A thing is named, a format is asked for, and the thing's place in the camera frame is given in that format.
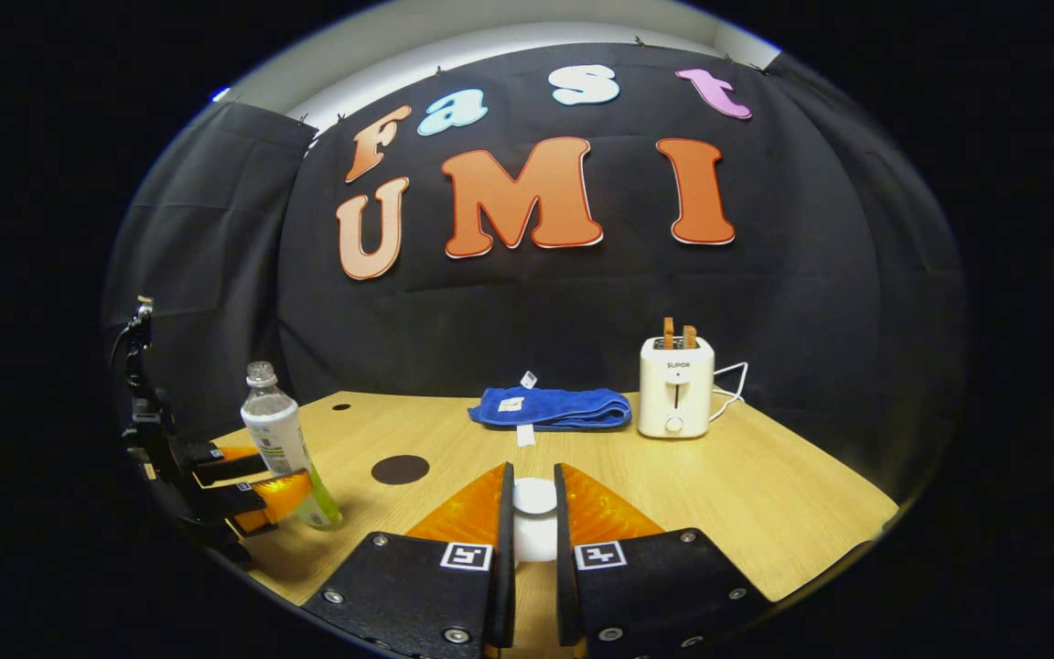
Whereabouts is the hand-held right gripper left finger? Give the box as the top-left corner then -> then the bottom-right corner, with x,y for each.
300,462 -> 517,659

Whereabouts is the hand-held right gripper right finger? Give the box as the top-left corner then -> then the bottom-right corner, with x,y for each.
553,462 -> 775,659

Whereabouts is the clear plastic water bottle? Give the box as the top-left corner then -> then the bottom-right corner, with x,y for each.
241,361 -> 344,531

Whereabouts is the dark round coaster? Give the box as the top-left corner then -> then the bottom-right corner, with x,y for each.
371,455 -> 431,486

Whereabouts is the folded blue towel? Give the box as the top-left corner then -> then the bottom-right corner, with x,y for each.
468,384 -> 634,432

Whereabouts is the white toaster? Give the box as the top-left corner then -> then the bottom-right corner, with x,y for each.
638,336 -> 716,440

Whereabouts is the black backdrop cloth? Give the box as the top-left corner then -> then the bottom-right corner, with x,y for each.
102,41 -> 967,504

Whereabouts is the white toaster cable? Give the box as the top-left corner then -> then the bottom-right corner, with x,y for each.
710,362 -> 750,425

